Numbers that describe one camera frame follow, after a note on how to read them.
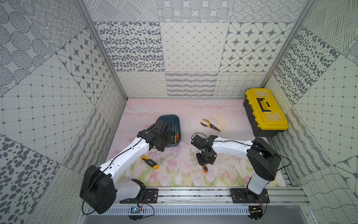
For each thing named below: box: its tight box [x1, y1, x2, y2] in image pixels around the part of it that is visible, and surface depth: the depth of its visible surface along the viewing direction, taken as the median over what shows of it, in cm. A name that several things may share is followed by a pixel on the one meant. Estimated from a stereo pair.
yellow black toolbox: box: [242, 88, 290, 137], surface depth 94 cm
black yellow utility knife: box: [140, 155, 159, 170], surface depth 86 cm
